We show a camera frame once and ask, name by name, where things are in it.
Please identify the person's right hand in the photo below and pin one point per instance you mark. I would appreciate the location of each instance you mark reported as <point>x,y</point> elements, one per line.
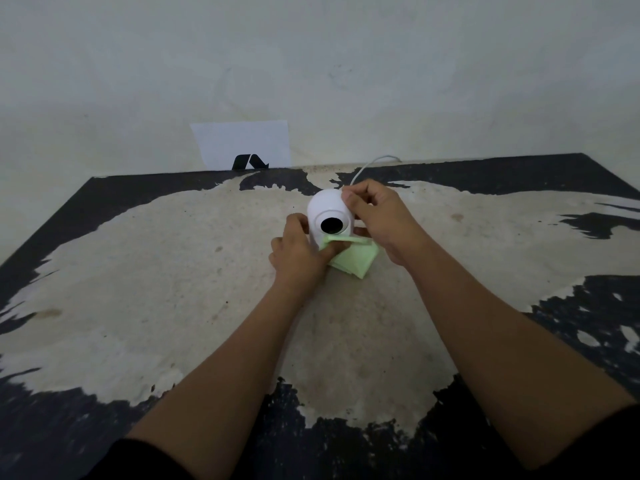
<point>389,225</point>

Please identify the person's left hand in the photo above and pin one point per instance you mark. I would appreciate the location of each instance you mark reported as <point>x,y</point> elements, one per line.
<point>296,258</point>

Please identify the person's left thumb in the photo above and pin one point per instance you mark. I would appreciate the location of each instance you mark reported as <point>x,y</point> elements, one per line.
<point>299,225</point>

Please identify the person's right thumb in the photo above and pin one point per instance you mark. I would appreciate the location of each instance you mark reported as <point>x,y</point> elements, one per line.
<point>351,204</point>

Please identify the white round security camera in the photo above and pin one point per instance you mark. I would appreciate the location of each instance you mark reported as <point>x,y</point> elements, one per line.
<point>325,207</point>

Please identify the light green cleaning cloth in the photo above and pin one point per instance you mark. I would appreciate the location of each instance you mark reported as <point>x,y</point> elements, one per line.
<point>356,260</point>

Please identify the person's left forearm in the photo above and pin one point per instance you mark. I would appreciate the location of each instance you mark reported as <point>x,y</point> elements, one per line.
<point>235,374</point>

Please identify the person's right forearm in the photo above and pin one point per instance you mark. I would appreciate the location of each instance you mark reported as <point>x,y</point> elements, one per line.
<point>500,354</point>

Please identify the black folded clip stand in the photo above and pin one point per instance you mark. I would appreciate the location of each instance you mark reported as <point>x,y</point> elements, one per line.
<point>250,163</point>

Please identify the white paper sheet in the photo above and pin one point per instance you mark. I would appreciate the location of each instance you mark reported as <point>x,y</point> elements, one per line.
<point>235,139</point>

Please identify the black left sleeve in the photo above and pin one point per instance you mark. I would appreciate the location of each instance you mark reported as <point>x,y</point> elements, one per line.
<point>135,462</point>

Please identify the black sleeve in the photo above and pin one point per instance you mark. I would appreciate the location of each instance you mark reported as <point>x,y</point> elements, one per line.
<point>600,444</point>
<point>135,462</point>

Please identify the black right sleeve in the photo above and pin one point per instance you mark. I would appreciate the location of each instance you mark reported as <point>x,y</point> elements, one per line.
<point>600,444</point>

